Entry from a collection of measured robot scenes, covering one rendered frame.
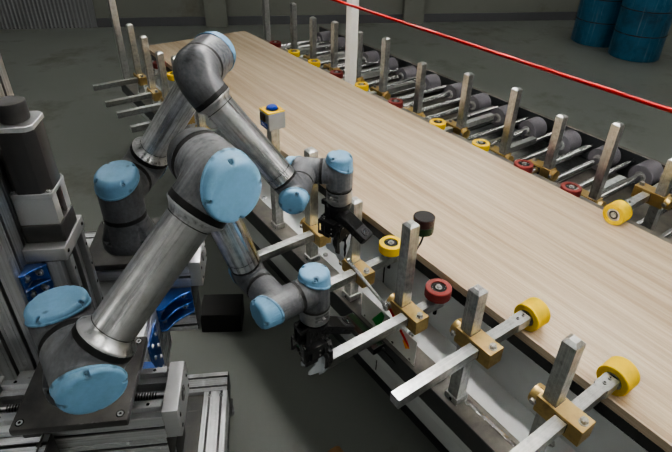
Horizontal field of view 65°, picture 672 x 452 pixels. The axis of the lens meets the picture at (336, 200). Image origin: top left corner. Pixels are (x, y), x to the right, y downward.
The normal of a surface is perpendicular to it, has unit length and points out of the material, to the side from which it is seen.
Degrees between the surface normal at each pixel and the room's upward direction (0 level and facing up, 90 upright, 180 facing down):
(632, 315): 0
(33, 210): 90
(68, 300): 8
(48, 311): 8
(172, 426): 90
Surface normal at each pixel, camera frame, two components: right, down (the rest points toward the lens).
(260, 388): 0.01, -0.84
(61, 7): 0.12, 0.54
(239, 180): 0.67, 0.33
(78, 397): 0.52, 0.54
